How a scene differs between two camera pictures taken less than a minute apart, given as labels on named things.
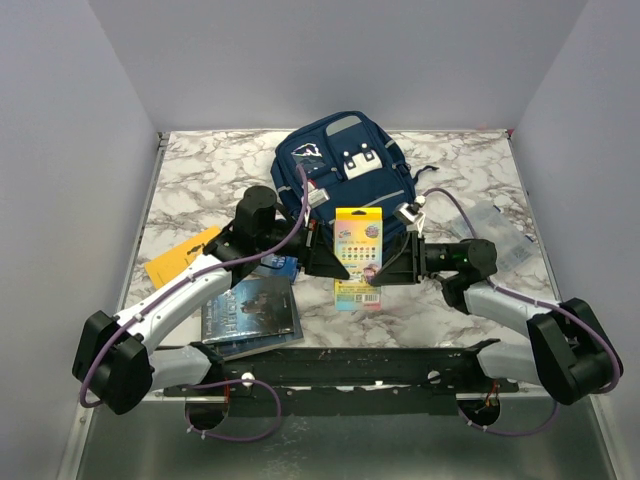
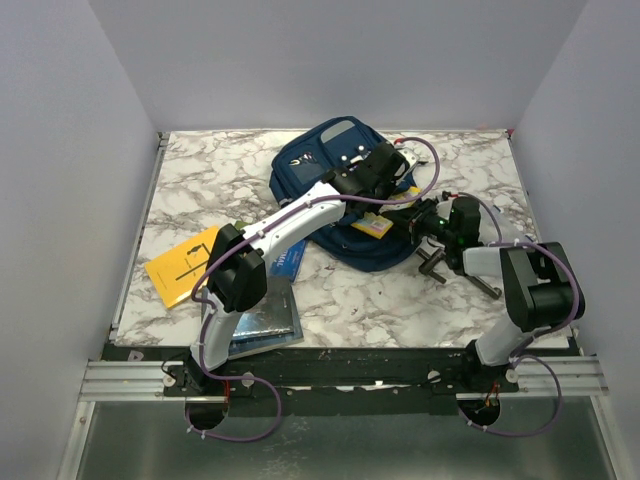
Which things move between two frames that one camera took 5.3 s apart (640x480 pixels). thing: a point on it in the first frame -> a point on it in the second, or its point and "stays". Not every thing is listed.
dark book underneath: (254, 344) stays
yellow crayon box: (358, 241) -> (377, 226)
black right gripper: (408, 266) -> (416, 216)
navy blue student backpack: (354, 160) stays
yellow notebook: (164, 266) stays
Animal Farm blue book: (279, 265) stays
